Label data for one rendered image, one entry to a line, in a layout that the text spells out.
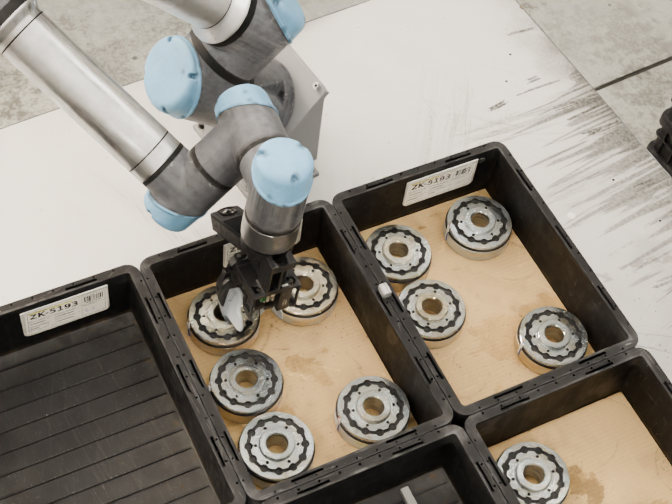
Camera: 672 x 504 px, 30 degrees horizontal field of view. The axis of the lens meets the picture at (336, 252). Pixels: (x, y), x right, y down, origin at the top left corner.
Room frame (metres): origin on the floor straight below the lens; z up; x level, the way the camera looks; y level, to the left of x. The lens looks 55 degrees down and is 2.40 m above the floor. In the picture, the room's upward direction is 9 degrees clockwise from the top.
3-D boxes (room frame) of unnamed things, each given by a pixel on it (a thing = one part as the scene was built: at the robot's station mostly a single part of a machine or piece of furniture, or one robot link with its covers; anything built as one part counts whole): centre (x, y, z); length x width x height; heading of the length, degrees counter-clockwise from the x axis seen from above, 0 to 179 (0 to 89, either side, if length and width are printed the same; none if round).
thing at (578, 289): (1.04, -0.21, 0.87); 0.40 x 0.30 x 0.11; 34
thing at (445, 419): (0.88, 0.04, 0.92); 0.40 x 0.30 x 0.02; 34
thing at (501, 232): (1.18, -0.21, 0.86); 0.10 x 0.10 x 0.01
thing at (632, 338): (1.04, -0.21, 0.92); 0.40 x 0.30 x 0.02; 34
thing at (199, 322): (0.94, 0.14, 0.86); 0.10 x 0.10 x 0.01
